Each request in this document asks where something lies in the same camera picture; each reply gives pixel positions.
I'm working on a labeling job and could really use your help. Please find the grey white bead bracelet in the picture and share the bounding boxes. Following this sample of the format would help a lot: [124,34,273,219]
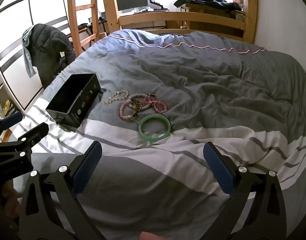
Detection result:
[129,93,154,111]

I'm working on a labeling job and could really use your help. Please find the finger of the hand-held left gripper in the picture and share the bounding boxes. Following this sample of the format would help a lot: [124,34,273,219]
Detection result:
[0,122,50,157]
[0,111,24,137]

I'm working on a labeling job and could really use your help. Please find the black side table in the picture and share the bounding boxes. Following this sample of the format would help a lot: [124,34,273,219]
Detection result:
[77,17,109,43]

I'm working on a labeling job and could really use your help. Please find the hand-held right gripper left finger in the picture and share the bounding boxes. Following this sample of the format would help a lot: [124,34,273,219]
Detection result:
[18,141,106,240]

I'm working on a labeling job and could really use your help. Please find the green jade bangle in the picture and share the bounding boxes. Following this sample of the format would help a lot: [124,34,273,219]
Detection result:
[138,114,173,140]

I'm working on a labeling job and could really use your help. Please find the wooden loft bed frame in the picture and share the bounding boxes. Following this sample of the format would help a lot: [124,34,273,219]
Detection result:
[100,0,259,45]

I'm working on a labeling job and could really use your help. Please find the gold charm bracelet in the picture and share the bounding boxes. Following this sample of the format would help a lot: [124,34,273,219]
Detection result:
[130,100,144,119]

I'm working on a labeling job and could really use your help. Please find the dark pink bead bracelet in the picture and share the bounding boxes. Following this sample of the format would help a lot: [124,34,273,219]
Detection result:
[152,100,168,114]

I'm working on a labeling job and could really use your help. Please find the dark padded jacket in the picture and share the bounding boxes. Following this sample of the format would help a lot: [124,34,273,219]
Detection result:
[23,24,77,89]

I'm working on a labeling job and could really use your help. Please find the grey striped duvet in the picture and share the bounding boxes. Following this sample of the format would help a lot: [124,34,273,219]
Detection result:
[12,29,306,240]

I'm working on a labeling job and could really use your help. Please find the black computer monitor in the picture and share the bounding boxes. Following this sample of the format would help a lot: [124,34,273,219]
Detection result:
[115,0,148,12]

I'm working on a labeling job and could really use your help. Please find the light blue cloth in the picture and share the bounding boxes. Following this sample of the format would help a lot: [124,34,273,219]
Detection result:
[21,27,37,78]

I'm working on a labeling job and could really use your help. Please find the clear bead bracelet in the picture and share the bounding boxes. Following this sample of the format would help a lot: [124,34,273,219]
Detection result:
[105,90,129,105]

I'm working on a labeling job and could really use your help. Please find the white sliding door wardrobe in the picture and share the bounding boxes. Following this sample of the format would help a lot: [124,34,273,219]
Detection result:
[0,0,71,112]

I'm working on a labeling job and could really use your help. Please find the black cardboard box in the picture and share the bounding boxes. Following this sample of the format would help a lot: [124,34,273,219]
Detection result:
[46,73,105,127]

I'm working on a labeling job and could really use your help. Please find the pale pink bead bracelet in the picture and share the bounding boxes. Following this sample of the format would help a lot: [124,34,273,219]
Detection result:
[119,99,138,121]

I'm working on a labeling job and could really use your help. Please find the person's left hand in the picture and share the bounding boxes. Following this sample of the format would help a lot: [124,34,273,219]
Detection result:
[1,186,22,219]

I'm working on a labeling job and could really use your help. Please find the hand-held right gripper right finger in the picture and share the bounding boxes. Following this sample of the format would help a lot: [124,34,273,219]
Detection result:
[203,142,287,240]

